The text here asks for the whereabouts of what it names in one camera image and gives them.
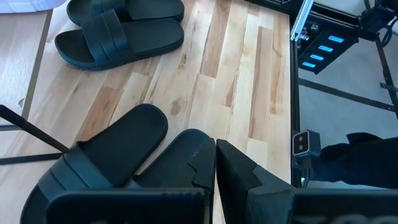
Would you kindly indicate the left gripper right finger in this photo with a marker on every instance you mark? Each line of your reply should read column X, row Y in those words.
column 248, row 199

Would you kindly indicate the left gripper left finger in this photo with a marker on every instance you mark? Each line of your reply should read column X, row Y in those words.
column 155, row 208

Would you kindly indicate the black rubber slide sandal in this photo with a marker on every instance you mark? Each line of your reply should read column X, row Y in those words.
column 174, row 155
column 124, row 146
column 149, row 7
column 124, row 40

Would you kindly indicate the black box blue lights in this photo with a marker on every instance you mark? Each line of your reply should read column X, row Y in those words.
column 323, row 53

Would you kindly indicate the silver aluminium extrusion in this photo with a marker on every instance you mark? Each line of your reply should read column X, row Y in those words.
column 301, row 21

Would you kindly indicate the small table-edge camera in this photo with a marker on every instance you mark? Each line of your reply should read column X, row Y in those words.
column 306, row 143

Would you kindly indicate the black aluminium rig frame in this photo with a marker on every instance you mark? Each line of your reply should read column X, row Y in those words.
column 294, row 109

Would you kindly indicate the wooden shelf black metal frame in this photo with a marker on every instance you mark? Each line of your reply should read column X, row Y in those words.
column 18, row 62

